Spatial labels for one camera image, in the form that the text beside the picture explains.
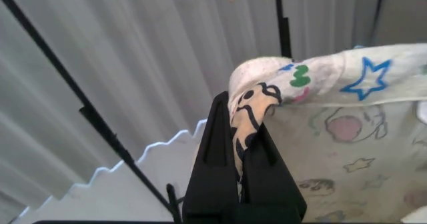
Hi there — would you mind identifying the white curtain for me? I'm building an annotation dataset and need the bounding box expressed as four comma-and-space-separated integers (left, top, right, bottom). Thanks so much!
0, 0, 382, 224

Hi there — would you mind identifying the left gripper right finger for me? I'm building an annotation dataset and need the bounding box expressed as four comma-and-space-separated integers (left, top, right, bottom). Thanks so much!
241, 123, 308, 223

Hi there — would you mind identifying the cream printed garment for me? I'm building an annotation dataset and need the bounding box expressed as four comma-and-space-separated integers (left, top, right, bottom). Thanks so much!
191, 43, 427, 223

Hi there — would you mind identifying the black clothes rack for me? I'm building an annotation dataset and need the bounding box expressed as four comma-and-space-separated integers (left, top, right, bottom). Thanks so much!
0, 0, 293, 223

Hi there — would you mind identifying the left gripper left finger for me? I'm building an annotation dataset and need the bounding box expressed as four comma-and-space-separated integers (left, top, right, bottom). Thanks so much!
181, 91, 242, 223

